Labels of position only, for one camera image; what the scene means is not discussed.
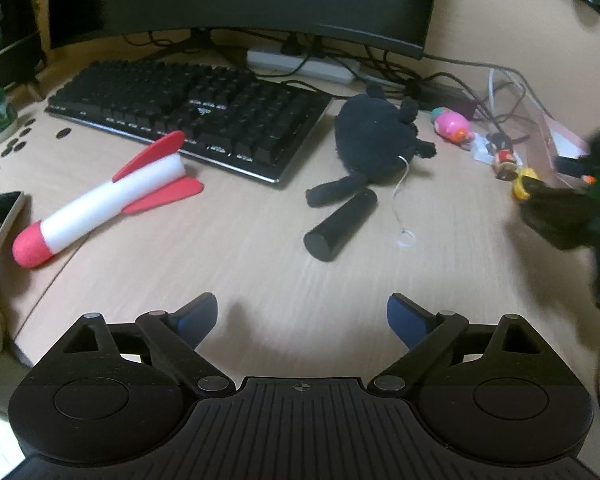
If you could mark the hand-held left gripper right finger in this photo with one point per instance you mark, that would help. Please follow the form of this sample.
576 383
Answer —
407 320

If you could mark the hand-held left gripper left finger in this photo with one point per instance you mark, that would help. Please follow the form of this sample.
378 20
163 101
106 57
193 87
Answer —
197 317

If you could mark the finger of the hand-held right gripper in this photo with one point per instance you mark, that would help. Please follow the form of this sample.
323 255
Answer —
572 165
560 215

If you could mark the pink box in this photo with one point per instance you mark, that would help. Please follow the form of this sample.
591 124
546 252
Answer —
567 137

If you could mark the small yellow toy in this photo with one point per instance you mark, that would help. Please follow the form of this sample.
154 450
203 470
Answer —
524 187

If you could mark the black plush toy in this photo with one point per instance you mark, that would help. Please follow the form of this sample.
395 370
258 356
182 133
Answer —
370 135

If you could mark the light wooden desktop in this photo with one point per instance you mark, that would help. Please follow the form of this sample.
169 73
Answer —
240 260

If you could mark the small red black figurine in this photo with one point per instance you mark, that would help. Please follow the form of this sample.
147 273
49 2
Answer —
504 157

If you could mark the black cylinder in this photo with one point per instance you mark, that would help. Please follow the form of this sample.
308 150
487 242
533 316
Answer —
340 225

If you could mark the pink round toy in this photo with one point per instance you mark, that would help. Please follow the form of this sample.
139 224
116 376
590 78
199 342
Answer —
450 124

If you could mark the black power adapter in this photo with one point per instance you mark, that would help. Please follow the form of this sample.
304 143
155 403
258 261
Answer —
445 96

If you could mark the red white foam rocket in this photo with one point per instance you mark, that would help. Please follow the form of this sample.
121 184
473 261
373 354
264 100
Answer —
105 205

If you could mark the black keyboard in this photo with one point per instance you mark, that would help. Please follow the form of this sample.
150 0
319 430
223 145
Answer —
190 110

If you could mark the scattered dark round discs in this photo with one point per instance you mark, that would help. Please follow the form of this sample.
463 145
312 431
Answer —
62 133

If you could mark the grey power strip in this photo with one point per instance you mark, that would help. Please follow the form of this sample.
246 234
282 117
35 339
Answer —
300 65

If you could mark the dark rectangular panel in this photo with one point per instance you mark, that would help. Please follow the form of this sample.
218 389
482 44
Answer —
75 0

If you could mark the black speaker with wooden legs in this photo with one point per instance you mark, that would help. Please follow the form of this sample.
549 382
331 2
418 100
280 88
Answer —
7 35

